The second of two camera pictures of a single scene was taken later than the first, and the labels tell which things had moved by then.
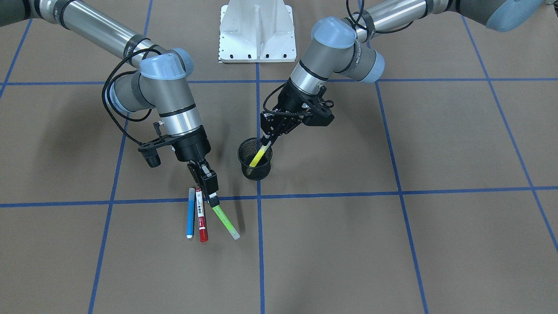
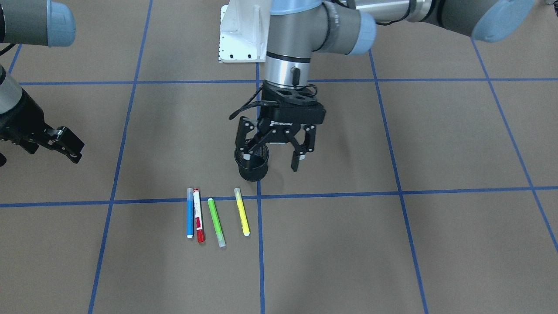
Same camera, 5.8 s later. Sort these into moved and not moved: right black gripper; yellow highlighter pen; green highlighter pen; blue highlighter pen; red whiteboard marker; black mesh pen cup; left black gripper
Moved: yellow highlighter pen; green highlighter pen; right black gripper; left black gripper
Not moved: black mesh pen cup; blue highlighter pen; red whiteboard marker
